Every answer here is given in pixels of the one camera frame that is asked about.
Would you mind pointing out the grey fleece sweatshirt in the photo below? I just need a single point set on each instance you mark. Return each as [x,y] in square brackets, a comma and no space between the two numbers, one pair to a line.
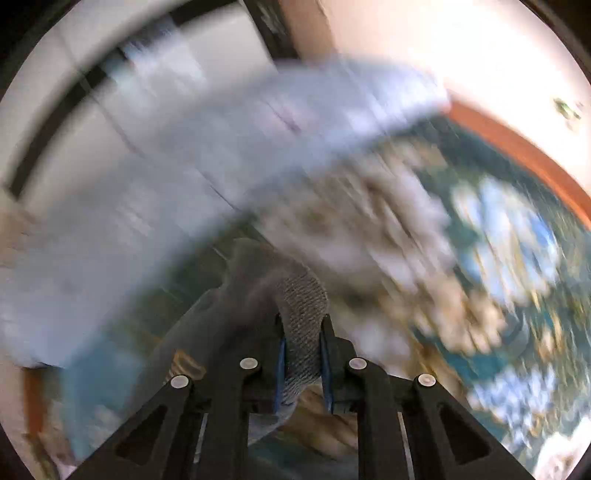
[300,314]

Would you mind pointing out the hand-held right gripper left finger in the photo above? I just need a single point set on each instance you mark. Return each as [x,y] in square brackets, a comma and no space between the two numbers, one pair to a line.
[280,369]

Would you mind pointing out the green wall sticker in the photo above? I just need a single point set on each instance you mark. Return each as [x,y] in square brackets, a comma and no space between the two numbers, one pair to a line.
[568,109]

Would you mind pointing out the white glossy wardrobe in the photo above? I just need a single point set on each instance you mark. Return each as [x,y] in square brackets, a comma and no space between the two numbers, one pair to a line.
[138,69]

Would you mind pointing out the light blue floral duvet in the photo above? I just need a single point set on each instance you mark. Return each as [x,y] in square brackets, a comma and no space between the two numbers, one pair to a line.
[184,161]

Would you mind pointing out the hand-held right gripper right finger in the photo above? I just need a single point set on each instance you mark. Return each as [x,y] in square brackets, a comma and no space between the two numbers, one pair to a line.
[328,374]

